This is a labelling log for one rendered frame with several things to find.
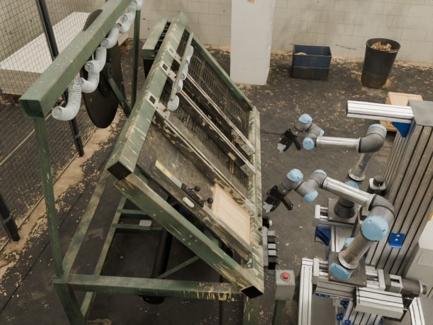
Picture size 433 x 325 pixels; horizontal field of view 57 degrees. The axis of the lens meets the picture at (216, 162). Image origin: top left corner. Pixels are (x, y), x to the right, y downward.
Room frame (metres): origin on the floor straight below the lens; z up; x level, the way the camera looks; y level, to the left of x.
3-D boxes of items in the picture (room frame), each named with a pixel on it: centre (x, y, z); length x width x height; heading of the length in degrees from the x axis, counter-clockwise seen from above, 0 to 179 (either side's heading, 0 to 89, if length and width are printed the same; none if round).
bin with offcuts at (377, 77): (5.93, -2.57, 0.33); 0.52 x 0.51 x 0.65; 168
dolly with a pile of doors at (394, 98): (4.63, -2.49, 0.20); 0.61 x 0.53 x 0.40; 168
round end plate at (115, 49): (2.55, 0.76, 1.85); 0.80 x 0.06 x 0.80; 176
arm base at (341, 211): (2.00, -0.91, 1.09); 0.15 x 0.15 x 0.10
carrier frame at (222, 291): (2.62, 0.34, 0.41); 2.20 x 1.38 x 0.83; 176
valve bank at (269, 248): (1.96, -0.40, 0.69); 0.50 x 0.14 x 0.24; 176
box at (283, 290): (1.52, -0.44, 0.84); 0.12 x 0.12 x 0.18; 86
